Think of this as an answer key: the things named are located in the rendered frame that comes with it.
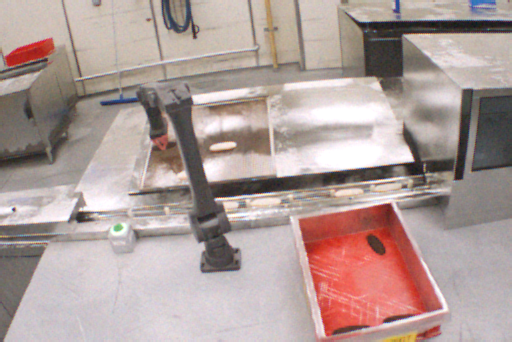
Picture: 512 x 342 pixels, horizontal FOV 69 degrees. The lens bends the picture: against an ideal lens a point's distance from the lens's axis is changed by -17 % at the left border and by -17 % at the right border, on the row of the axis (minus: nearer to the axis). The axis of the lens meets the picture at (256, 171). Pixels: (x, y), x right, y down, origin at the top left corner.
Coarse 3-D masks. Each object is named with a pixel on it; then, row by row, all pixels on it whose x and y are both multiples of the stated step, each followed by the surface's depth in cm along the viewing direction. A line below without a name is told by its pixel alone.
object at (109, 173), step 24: (120, 120) 232; (144, 120) 227; (120, 144) 207; (96, 168) 190; (120, 168) 187; (384, 168) 161; (408, 168) 159; (96, 192) 173; (120, 192) 170; (216, 192) 162; (240, 192) 160; (264, 192) 158; (120, 216) 156
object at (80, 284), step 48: (96, 240) 146; (144, 240) 143; (192, 240) 141; (240, 240) 138; (288, 240) 135; (432, 240) 125; (480, 240) 120; (48, 288) 126; (96, 288) 125; (144, 288) 124; (192, 288) 123; (240, 288) 121; (288, 288) 118; (480, 288) 105; (48, 336) 109; (96, 336) 109; (144, 336) 108; (192, 336) 107; (240, 336) 106; (288, 336) 104; (480, 336) 92
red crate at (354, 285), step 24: (336, 240) 132; (360, 240) 130; (384, 240) 128; (312, 264) 124; (336, 264) 123; (360, 264) 121; (384, 264) 120; (336, 288) 115; (360, 288) 114; (384, 288) 112; (408, 288) 110; (336, 312) 108; (360, 312) 106; (384, 312) 105; (408, 312) 103; (432, 336) 95
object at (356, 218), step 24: (312, 216) 128; (336, 216) 129; (360, 216) 129; (384, 216) 130; (312, 240) 133; (408, 240) 113; (408, 264) 115; (312, 288) 104; (432, 288) 97; (312, 312) 98; (432, 312) 90; (336, 336) 90; (360, 336) 89; (384, 336) 90
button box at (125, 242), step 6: (126, 228) 138; (108, 234) 136; (120, 234) 135; (126, 234) 135; (132, 234) 140; (114, 240) 136; (120, 240) 135; (126, 240) 135; (132, 240) 140; (114, 246) 137; (120, 246) 137; (126, 246) 137; (132, 246) 139; (114, 252) 138; (120, 252) 138; (126, 252) 138; (132, 252) 138
